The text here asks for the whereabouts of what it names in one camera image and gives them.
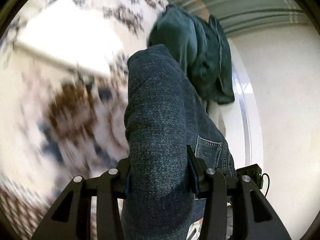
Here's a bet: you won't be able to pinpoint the dark blue denim jeans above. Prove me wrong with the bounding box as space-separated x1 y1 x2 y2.
122 44 236 239

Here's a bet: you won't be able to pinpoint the white headboard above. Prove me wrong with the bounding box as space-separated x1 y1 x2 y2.
208 39 264 168

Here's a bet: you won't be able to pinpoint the dark teal plush blanket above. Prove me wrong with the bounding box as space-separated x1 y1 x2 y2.
148 4 235 105

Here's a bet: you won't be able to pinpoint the floral bed with checked border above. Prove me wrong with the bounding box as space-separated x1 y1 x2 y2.
1 0 168 239

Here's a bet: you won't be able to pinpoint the right green curtain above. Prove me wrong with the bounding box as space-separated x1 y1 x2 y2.
169 0 310 35

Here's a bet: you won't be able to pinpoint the black cable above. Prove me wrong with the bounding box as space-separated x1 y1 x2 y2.
261 172 271 198

